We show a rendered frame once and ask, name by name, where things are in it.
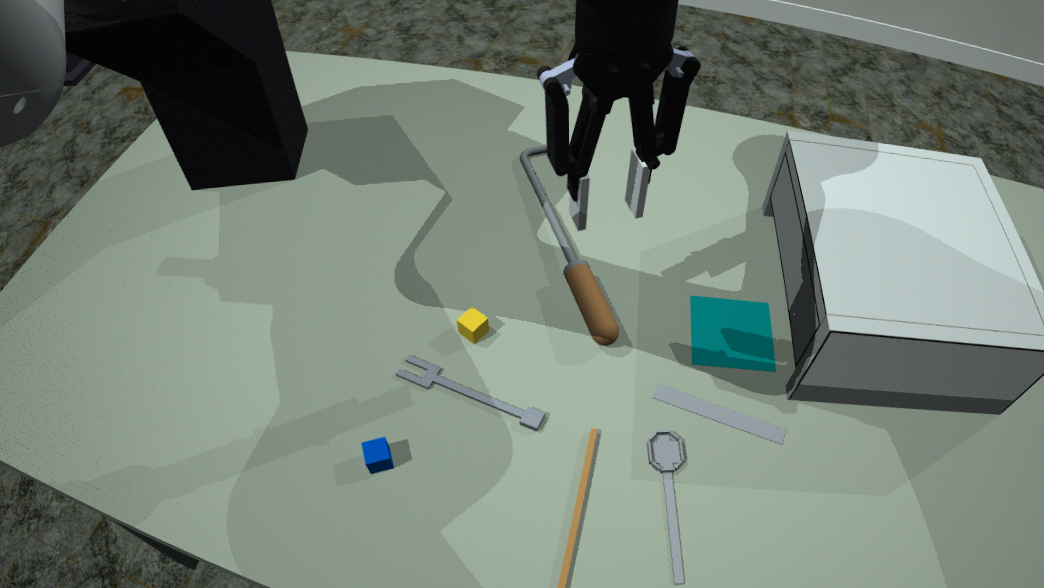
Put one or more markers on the steel hook with wooden handle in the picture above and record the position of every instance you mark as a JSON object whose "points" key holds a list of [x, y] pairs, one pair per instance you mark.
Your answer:
{"points": [[584, 287]]}

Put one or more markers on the orange long thin bar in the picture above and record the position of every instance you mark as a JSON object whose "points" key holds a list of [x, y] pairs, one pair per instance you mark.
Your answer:
{"points": [[577, 510]]}

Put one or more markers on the teal square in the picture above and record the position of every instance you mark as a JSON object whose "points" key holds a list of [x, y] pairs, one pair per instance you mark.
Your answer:
{"points": [[731, 333]]}

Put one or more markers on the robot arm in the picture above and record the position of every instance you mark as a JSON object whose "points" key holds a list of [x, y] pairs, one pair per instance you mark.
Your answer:
{"points": [[33, 58]]}

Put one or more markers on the yellow cube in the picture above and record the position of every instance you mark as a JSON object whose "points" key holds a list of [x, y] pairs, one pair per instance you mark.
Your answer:
{"points": [[473, 325]]}

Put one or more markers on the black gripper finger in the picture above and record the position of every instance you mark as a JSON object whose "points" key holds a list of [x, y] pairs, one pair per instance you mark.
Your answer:
{"points": [[648, 141], [575, 159]]}

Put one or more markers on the grey spoon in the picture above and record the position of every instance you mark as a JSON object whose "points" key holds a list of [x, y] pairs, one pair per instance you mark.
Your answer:
{"points": [[665, 453]]}

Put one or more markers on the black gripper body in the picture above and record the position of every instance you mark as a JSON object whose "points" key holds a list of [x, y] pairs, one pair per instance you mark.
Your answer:
{"points": [[622, 34]]}

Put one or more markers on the blue cube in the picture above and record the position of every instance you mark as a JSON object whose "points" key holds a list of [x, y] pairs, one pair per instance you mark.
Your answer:
{"points": [[377, 455]]}

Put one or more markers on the grey flat bar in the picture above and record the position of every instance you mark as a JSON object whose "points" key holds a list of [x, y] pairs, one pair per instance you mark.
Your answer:
{"points": [[719, 414]]}

